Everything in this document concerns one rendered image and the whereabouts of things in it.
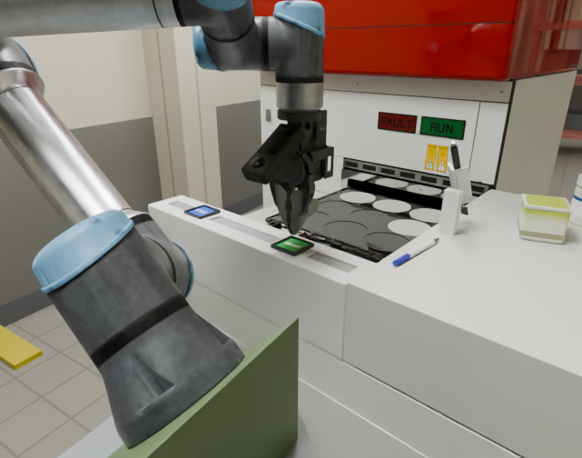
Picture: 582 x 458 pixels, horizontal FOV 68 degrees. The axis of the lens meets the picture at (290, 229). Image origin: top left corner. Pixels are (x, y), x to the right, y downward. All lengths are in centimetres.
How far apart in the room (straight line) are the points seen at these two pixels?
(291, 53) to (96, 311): 44
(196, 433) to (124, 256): 19
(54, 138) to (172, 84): 204
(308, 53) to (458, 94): 59
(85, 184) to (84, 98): 197
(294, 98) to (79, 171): 33
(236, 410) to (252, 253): 39
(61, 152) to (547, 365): 68
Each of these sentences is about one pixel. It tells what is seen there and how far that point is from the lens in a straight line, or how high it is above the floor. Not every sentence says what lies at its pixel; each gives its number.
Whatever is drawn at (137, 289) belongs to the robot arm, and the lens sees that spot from 48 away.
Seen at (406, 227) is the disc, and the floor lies 90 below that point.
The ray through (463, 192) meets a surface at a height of 105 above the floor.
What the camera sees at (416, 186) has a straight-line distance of 126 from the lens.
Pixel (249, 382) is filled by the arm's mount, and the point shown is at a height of 99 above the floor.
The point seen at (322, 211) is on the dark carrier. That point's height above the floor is 90.
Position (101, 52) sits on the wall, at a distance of 270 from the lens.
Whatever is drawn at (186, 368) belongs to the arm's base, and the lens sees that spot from 46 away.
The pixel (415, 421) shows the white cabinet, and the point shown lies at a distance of 72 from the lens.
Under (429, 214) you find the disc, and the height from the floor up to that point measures 90.
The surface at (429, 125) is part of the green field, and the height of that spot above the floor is 110.
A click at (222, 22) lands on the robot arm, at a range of 60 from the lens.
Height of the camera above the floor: 129
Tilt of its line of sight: 23 degrees down
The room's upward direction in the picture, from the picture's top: straight up
